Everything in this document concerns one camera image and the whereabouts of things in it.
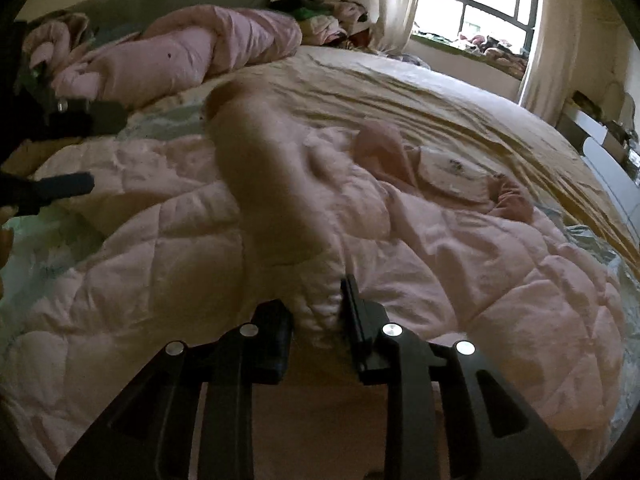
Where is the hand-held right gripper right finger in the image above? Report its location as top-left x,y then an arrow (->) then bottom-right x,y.
340,274 -> 581,480

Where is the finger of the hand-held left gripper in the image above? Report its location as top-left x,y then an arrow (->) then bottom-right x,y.
0,171 -> 96,217
17,60 -> 128,139

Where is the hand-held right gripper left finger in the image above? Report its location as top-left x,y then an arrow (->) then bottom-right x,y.
55,300 -> 294,480

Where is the pink quilted blanket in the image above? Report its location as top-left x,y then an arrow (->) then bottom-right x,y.
0,79 -> 628,480

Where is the pile of clothes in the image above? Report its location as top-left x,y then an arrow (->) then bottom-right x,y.
270,0 -> 372,47

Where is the light printed blanket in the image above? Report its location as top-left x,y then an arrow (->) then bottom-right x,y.
0,85 -> 636,361

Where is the rolled pink duvet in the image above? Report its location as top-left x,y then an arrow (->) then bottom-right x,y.
22,4 -> 304,109

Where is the grey padded headboard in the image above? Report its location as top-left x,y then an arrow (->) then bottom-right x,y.
25,0 -> 273,46

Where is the bed with yellow sheet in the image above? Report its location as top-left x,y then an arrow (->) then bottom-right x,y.
0,45 -> 640,480

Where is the grey padded bench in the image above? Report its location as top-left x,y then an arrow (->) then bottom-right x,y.
580,137 -> 640,201

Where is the windowsill clutter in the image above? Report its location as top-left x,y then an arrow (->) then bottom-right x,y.
414,30 -> 532,79

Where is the white dresser with clutter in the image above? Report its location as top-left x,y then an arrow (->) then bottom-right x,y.
557,90 -> 640,166

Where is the cream curtain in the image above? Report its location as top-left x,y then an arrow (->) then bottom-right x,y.
517,0 -> 584,121
372,0 -> 426,54

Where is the white chair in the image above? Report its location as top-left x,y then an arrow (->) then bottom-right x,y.
602,79 -> 637,122

